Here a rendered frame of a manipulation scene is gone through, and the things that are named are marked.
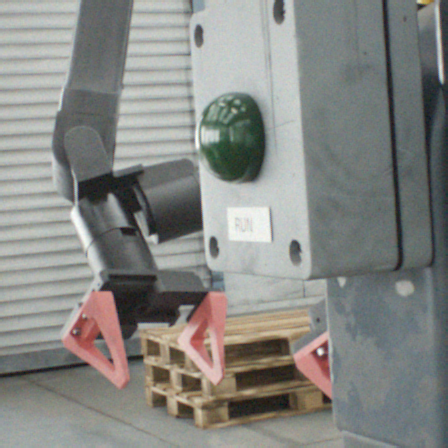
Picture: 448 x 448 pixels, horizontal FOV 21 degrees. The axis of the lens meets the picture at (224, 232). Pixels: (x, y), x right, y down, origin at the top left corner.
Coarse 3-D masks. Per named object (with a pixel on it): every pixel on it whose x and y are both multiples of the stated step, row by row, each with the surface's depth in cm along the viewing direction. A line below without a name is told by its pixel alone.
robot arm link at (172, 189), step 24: (72, 144) 112; (96, 144) 112; (72, 168) 111; (96, 168) 111; (144, 168) 114; (168, 168) 114; (192, 168) 115; (144, 192) 112; (168, 192) 112; (192, 192) 112; (168, 216) 112; (192, 216) 112; (168, 240) 114
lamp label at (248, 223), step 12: (228, 216) 40; (240, 216) 39; (252, 216) 39; (264, 216) 38; (240, 228) 40; (252, 228) 39; (264, 228) 38; (240, 240) 40; (252, 240) 39; (264, 240) 38
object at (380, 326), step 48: (432, 48) 39; (432, 96) 38; (432, 144) 38; (432, 192) 38; (432, 240) 38; (336, 288) 43; (384, 288) 41; (432, 288) 38; (336, 336) 44; (384, 336) 41; (432, 336) 38; (336, 384) 44; (384, 384) 41; (432, 384) 38; (384, 432) 41; (432, 432) 39
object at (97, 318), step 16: (80, 304) 102; (96, 304) 100; (112, 304) 101; (80, 320) 103; (96, 320) 101; (112, 320) 101; (128, 320) 108; (64, 336) 104; (80, 336) 104; (96, 336) 104; (112, 336) 100; (128, 336) 108; (80, 352) 103; (96, 352) 103; (112, 352) 100; (96, 368) 102; (112, 368) 101
